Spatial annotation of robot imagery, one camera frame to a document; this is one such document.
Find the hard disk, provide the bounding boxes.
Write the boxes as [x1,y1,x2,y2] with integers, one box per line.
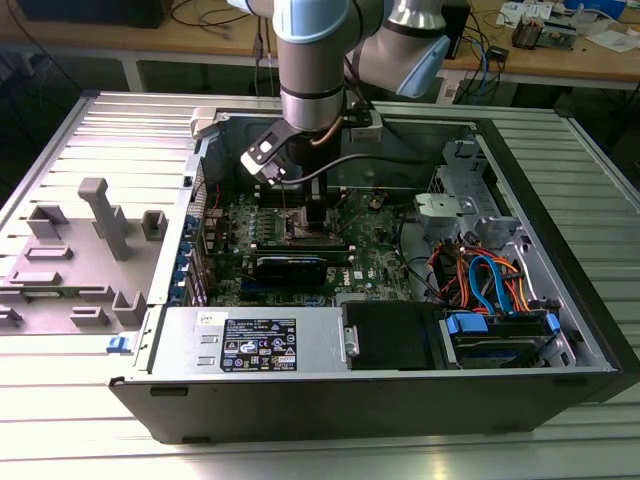
[452,337,546,370]

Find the thin dark wire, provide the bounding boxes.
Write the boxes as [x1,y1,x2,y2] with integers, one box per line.
[372,171,419,195]

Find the black RAM slot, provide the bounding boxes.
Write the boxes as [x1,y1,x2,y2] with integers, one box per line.
[255,191,349,198]
[255,249,357,258]
[255,200,349,208]
[255,185,349,193]
[255,196,349,203]
[255,244,349,251]
[255,239,348,246]

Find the red orange wire bundle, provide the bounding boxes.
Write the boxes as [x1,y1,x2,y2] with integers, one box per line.
[427,239,476,306]

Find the gray parts rack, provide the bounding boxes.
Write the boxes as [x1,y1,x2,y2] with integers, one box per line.
[0,177,169,336]

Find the white printed cards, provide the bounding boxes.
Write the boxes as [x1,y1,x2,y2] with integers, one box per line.
[497,1,554,19]

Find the gray plastic corner bracket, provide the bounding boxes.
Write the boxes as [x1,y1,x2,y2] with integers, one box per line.
[191,107,231,139]

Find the blue SATA cable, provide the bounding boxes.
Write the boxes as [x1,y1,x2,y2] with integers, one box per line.
[468,255,501,315]
[484,254,517,317]

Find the gray electronic module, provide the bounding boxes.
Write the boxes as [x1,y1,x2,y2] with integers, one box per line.
[542,17,581,51]

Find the green motherboard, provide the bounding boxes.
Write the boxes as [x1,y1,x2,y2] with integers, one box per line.
[202,185,426,307]

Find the blue disk carrier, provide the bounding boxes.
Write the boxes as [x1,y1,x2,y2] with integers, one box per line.
[442,310,560,351]

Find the wooden desk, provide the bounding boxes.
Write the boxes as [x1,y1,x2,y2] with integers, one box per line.
[0,0,640,94]

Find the white paper sheets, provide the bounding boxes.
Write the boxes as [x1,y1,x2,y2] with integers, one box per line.
[584,27,640,54]

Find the black cable bundle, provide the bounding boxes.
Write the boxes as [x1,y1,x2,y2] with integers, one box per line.
[394,204,441,306]

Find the CPU socket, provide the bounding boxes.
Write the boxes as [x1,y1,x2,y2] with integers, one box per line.
[284,205,344,247]

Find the silver power supply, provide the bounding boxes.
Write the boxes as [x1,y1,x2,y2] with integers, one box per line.
[148,305,351,377]

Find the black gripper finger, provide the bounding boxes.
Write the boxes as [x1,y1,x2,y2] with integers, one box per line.
[307,175,330,236]

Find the black graphics card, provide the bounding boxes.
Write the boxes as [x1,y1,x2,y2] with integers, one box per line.
[253,254,330,287]

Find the metal heatsink cooler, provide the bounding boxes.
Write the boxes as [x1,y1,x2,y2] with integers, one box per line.
[512,13,545,50]

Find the black silver PC case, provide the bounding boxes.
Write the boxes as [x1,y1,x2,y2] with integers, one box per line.
[108,102,640,446]

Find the black camera cable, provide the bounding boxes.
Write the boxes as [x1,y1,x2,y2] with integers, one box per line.
[282,152,375,182]

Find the silver metal drive cage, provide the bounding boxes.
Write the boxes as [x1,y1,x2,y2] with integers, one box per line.
[412,139,584,371]

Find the large black box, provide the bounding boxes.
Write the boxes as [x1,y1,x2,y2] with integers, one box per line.
[19,0,174,29]

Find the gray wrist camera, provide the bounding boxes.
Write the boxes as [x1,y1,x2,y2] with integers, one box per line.
[348,108,385,145]

